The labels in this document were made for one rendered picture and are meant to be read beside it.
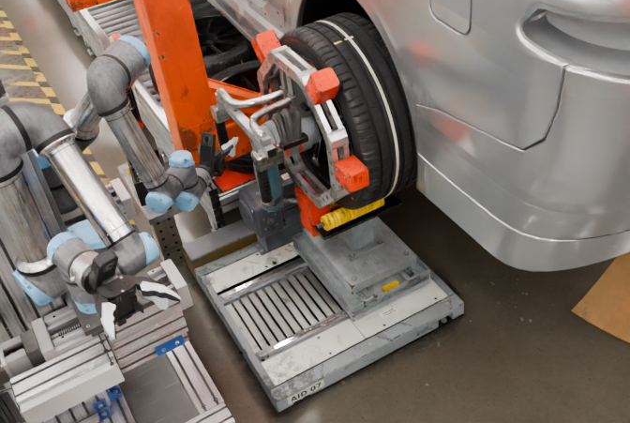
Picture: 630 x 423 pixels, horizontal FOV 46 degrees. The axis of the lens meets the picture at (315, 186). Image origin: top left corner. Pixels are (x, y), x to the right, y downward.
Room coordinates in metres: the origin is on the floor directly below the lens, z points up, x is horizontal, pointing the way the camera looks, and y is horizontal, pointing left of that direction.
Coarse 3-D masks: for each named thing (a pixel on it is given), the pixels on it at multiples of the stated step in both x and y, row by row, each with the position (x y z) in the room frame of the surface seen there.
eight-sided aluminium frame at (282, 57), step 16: (288, 48) 2.20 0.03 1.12; (272, 64) 2.20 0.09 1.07; (288, 64) 2.09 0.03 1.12; (304, 64) 2.08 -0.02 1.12; (272, 80) 2.33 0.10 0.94; (304, 80) 1.99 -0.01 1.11; (320, 112) 1.92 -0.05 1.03; (336, 112) 1.93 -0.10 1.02; (320, 128) 1.92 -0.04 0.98; (336, 128) 1.90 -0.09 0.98; (336, 144) 1.86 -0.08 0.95; (288, 160) 2.22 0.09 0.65; (336, 160) 1.86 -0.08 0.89; (320, 192) 2.07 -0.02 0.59; (336, 192) 1.85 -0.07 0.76
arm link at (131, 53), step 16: (112, 48) 1.92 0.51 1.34; (128, 48) 1.92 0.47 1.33; (144, 48) 1.96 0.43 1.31; (128, 64) 1.87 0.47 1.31; (144, 64) 1.93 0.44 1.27; (128, 80) 1.85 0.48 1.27; (80, 112) 1.99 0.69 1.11; (96, 112) 1.96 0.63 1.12; (80, 128) 2.00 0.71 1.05; (96, 128) 2.04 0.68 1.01; (80, 144) 2.00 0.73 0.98
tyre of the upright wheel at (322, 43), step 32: (288, 32) 2.28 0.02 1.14; (320, 32) 2.17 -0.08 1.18; (352, 32) 2.15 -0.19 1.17; (320, 64) 2.06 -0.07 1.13; (352, 64) 2.01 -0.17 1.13; (384, 64) 2.02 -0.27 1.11; (352, 96) 1.92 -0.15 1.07; (352, 128) 1.89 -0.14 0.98; (384, 128) 1.89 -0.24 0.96; (384, 160) 1.86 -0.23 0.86; (416, 160) 1.92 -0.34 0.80; (352, 192) 1.93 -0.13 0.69; (384, 192) 1.91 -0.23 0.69
